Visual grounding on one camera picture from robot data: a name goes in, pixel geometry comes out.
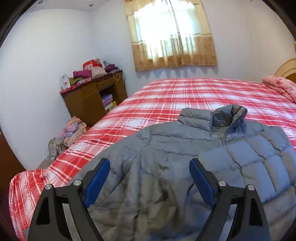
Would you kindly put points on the magenta folded garment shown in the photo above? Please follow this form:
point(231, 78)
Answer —
point(82, 74)

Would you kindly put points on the pink floral pillow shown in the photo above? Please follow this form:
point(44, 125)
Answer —
point(282, 86)

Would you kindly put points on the red plaid bed sheet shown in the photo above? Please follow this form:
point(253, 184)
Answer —
point(158, 102)

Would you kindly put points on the pink clothes pile on floor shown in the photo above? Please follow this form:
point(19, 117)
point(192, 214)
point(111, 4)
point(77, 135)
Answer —
point(73, 130)

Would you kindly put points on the grey puffer jacket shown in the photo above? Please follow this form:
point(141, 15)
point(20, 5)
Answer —
point(149, 193)

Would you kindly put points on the brown wooden desk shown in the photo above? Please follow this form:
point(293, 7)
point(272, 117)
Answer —
point(85, 101)

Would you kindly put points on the white card box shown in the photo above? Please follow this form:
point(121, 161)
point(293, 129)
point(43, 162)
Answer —
point(64, 79)

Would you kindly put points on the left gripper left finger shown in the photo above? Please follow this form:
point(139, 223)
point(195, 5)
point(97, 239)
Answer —
point(49, 220)

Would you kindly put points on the beige window curtain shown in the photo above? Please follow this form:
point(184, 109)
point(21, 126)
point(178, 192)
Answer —
point(169, 34)

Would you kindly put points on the purple box under desk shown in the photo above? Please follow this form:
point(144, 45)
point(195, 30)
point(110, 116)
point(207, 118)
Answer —
point(107, 99)

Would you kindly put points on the pink beige folded garment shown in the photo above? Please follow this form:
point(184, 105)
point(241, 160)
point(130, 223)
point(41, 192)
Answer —
point(97, 72)

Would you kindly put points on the grey cloth on floor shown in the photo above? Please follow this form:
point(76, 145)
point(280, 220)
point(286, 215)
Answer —
point(56, 147)

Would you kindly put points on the dark purple garment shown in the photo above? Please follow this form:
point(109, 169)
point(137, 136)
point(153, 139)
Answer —
point(109, 68)

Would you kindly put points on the wooden headboard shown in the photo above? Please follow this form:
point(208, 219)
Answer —
point(288, 70)

